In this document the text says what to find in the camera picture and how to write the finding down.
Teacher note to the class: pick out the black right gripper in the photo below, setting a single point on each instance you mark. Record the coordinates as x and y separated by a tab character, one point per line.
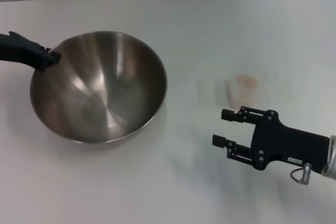
288	145

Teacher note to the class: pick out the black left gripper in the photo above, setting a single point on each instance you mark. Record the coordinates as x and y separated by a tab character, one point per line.
18	49

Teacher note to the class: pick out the stainless steel mixing bowl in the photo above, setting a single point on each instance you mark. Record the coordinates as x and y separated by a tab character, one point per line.
105	90

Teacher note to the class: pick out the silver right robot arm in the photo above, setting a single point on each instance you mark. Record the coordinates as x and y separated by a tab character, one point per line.
331	161

